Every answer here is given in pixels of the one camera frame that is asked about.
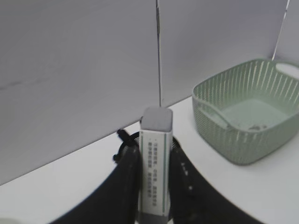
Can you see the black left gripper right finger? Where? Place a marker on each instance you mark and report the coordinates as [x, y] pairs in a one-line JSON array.
[[193, 198]]

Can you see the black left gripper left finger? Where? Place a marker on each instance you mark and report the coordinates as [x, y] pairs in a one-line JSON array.
[[115, 200]]

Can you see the black marker pen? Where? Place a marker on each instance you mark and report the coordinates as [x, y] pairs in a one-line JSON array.
[[128, 140]]

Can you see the grey white eraser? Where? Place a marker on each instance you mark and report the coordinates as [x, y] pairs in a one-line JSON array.
[[155, 144]]

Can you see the black mesh pen holder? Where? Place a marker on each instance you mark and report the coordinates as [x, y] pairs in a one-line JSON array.
[[175, 145]]

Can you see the light green plastic basket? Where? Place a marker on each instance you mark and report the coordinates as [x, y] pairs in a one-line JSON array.
[[248, 111]]

